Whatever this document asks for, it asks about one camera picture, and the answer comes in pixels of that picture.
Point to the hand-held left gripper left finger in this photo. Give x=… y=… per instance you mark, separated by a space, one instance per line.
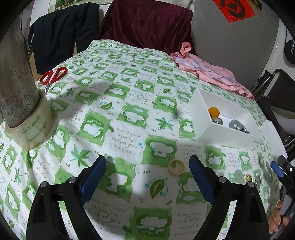
x=92 y=182

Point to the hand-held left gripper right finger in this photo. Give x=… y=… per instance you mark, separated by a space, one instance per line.
x=202 y=182

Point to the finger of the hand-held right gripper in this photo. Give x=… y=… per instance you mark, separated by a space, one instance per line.
x=288 y=167
x=278 y=169

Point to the white cardboard box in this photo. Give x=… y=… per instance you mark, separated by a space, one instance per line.
x=221 y=136

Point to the dark green jade bangle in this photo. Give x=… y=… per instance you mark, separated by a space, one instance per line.
x=234 y=124

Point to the orange amber bead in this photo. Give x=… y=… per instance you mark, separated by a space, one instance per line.
x=213 y=112

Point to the silver-rimmed jade pendant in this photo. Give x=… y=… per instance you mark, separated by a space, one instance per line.
x=257 y=181

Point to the white box lid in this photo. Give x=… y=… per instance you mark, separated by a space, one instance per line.
x=274 y=140

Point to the pale green jade bangle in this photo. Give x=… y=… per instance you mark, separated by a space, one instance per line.
x=238 y=175

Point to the person's bare foot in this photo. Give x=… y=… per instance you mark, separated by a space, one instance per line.
x=275 y=219

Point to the black folding chair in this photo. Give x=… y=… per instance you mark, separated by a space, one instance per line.
x=276 y=103

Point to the green white printed tablecloth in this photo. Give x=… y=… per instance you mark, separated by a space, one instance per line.
x=129 y=115

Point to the clear tape roll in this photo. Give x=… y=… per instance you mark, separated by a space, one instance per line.
x=36 y=129

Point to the pink cloth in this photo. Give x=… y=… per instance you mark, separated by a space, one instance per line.
x=207 y=69

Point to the metal thermos bottle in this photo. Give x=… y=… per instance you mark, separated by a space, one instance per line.
x=16 y=80

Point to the black jacket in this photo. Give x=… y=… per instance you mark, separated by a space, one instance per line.
x=60 y=30

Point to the dark red velvet cloth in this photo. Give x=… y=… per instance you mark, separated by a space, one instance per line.
x=147 y=23

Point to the waterfall landscape painting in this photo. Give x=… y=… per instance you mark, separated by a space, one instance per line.
x=65 y=2

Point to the black wall ornament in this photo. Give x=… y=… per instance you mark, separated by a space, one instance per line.
x=290 y=50

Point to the red paper wall decoration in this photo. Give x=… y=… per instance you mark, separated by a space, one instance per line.
x=235 y=9

